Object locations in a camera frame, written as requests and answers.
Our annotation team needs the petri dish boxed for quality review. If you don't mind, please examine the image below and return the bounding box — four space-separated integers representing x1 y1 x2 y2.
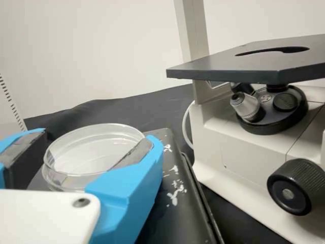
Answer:
42 123 147 193

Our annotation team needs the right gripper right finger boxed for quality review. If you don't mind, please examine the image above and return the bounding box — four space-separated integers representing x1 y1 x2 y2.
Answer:
85 134 164 244

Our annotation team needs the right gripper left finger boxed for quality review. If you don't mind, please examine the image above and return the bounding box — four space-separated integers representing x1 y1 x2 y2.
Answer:
0 128 48 190

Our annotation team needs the white incubator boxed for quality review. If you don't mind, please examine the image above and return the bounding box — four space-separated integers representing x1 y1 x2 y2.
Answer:
0 72 27 133

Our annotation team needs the black tray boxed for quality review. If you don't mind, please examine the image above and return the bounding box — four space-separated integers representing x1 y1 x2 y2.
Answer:
29 128 225 244

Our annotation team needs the cream microscope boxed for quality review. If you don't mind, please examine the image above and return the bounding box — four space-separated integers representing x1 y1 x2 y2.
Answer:
166 0 325 217

